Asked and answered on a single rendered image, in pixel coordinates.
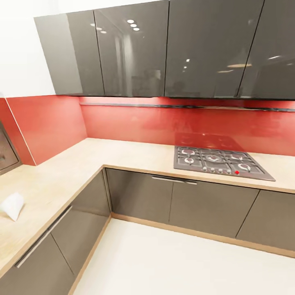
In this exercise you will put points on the fixed window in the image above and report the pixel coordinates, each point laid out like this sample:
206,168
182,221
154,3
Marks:
9,158

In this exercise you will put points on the paper coffee filter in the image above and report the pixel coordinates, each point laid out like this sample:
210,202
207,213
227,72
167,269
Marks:
12,205

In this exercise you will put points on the cabinet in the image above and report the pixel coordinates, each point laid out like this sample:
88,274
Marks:
231,49
51,264
112,52
248,214

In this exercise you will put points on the countertop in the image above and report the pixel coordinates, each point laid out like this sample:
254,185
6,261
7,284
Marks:
158,159
48,189

